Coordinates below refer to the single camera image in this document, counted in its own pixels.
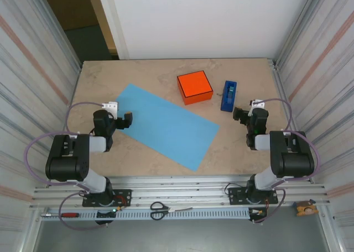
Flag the blue wrapping paper sheet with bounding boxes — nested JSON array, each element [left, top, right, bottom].
[[114, 83, 221, 172]]

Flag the orange gift box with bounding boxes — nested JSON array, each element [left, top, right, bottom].
[[176, 70, 214, 106]]

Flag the blue tape dispenser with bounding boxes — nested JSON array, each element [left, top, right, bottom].
[[220, 80, 238, 113]]

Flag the black electronics module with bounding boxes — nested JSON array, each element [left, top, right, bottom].
[[95, 206, 124, 225], [248, 207, 269, 224]]

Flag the brown wooden door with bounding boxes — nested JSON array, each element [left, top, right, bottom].
[[39, 0, 100, 32]]

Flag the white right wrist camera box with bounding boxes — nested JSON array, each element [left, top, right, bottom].
[[248, 99, 266, 117]]

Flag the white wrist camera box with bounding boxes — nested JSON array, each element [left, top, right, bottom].
[[101, 101, 119, 118], [248, 99, 266, 117]]

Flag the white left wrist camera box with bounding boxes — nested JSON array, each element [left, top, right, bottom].
[[101, 101, 119, 118]]

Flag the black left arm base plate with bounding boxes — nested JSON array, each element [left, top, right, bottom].
[[82, 189, 132, 208]]

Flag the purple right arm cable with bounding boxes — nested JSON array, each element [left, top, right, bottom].
[[253, 98, 321, 224]]

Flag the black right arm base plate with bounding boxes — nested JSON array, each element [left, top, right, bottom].
[[228, 187, 279, 206]]

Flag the aluminium rail frame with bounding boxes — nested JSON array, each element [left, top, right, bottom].
[[32, 175, 331, 208]]

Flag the black-handled scissors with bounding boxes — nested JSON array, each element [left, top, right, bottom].
[[150, 201, 194, 221]]

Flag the red-handled screwdriver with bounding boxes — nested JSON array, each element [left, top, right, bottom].
[[41, 212, 80, 218]]

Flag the tan wooden door frame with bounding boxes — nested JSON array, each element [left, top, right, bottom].
[[85, 0, 120, 55]]

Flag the slotted pale cable duct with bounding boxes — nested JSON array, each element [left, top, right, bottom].
[[41, 207, 251, 221]]

